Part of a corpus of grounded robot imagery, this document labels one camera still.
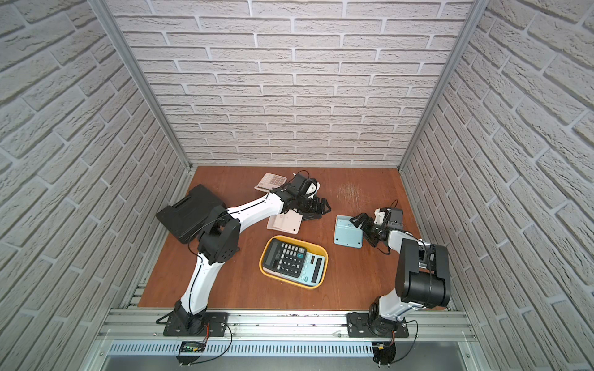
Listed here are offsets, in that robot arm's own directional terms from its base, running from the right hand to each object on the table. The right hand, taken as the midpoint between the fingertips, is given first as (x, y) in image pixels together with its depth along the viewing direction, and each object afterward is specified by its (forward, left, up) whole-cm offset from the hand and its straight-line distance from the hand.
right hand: (359, 226), depth 94 cm
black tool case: (+8, +71, +3) cm, 72 cm away
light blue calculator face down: (-2, +6, -3) cm, 6 cm away
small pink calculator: (+28, +38, 0) cm, 48 cm away
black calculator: (-13, +32, +3) cm, 34 cm away
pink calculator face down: (+4, +29, -1) cm, 30 cm away
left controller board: (-37, +62, -5) cm, 73 cm away
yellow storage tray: (-9, +22, +2) cm, 24 cm away
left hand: (+10, +17, +6) cm, 20 cm away
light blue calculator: (-18, +22, 0) cm, 28 cm away
